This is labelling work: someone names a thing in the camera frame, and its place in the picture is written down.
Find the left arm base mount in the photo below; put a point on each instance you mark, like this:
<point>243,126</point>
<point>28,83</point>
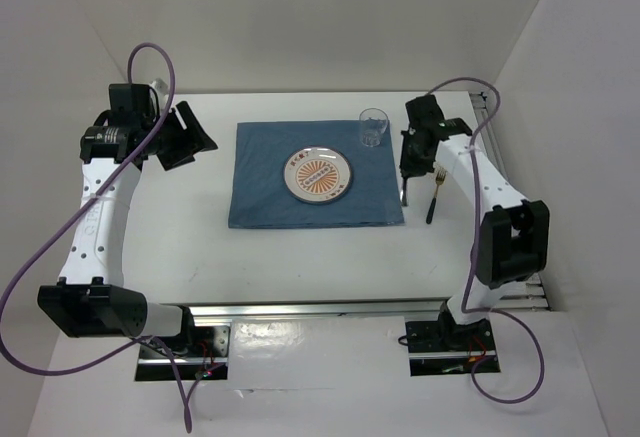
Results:
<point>199,352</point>

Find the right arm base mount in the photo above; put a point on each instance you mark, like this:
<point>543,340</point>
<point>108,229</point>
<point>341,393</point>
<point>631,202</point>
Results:
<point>441,347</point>

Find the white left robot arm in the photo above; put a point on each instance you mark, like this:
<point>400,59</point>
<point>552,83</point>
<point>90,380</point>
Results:
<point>90,298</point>

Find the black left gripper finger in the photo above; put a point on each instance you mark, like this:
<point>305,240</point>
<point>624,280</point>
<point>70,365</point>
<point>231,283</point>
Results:
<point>193,135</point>
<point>176,152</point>

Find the aluminium front rail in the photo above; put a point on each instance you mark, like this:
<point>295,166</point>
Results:
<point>526,297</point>

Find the aluminium rail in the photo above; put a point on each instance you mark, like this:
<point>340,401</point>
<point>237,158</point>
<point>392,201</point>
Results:
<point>492,127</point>
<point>526,297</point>

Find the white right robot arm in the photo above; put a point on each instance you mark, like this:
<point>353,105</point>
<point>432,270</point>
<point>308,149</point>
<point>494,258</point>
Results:
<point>453,156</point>

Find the clear plastic cup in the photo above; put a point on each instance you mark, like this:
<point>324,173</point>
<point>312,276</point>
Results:
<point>373,125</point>

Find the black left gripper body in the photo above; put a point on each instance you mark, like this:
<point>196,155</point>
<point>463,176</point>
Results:
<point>156,142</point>

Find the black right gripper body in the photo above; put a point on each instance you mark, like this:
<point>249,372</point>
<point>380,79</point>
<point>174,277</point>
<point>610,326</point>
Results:
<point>411,160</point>

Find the aluminium right side rail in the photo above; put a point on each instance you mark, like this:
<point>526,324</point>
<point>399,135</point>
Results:
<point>492,127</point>

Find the orange patterned plate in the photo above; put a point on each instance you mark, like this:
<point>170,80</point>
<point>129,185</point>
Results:
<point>317,175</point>

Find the blue cloth placemat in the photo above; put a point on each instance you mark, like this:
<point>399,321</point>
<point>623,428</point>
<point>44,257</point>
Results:
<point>261,200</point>

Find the gold fork dark handle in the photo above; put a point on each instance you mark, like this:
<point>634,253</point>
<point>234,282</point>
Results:
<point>439,179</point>

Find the dark handled knife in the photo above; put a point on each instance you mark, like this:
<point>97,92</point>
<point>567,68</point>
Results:
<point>404,199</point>

